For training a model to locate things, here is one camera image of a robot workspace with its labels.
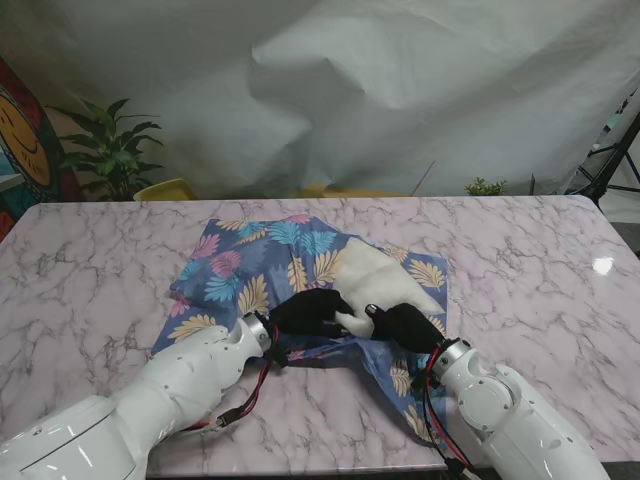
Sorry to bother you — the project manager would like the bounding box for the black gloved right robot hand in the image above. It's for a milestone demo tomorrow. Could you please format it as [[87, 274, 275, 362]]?
[[364, 302, 446, 352]]

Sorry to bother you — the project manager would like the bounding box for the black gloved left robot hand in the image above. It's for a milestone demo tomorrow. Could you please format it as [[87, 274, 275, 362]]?
[[269, 288, 354, 340]]

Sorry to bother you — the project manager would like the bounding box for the white pillow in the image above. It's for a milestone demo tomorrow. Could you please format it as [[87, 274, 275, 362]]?
[[333, 239, 447, 337]]

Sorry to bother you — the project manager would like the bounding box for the blue leaf print pillowcase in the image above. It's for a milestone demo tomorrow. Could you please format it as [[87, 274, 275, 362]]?
[[147, 214, 449, 449]]

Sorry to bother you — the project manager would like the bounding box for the mustard yellow fabric item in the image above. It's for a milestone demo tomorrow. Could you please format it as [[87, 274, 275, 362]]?
[[294, 182, 401, 197]]

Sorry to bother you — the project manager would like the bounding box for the thin brown stick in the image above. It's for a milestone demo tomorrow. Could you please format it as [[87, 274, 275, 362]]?
[[410, 159, 436, 196]]

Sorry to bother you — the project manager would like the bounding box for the small green plant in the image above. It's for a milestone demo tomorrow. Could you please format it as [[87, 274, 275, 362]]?
[[463, 176, 509, 197]]

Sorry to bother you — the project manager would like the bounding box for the yellow plastic chair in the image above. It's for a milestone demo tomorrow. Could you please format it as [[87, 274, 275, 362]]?
[[132, 178, 197, 202]]

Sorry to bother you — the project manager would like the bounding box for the white backdrop sheet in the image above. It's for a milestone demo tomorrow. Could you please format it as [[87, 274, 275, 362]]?
[[0, 0, 640, 199]]

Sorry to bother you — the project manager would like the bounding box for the large green potted plant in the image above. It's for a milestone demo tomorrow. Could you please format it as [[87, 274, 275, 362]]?
[[49, 98, 166, 202]]

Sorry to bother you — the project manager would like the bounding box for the black tripod stand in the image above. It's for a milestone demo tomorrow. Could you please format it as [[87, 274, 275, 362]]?
[[574, 89, 640, 206]]

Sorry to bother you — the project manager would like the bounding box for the colourful smiley painted board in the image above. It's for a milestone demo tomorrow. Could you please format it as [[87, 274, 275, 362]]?
[[0, 54, 84, 241]]

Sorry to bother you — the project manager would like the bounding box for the red black left arm cable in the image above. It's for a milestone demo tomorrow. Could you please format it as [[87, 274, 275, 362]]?
[[179, 324, 289, 434]]

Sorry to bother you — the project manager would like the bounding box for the red black arm cable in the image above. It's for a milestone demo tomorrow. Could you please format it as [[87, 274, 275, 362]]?
[[412, 349, 476, 474], [179, 324, 289, 434]]

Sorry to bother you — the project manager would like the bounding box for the red black right arm cable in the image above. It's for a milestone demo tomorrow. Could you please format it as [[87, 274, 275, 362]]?
[[412, 349, 476, 474]]

